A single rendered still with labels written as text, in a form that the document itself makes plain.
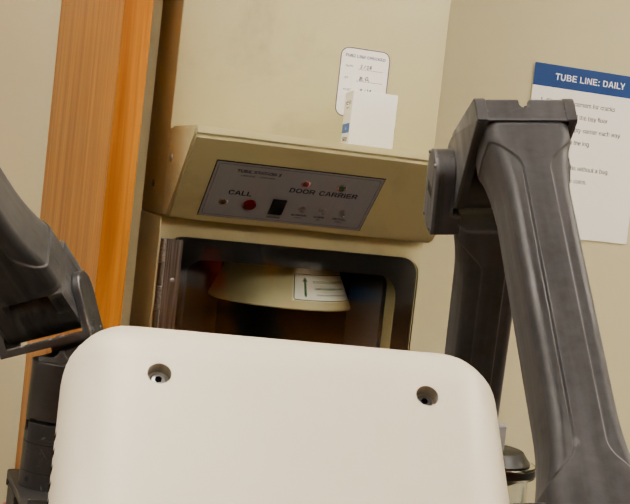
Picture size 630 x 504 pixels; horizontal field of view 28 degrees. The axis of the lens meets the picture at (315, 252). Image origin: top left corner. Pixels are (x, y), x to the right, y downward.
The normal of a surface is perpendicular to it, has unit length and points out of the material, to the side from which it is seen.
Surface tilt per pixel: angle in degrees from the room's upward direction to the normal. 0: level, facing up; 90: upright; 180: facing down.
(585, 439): 52
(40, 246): 64
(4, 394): 90
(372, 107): 90
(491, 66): 90
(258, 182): 135
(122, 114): 90
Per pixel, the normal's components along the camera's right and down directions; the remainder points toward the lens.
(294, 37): 0.33, 0.09
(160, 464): 0.20, -0.61
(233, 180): 0.15, 0.77
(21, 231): 0.94, -0.26
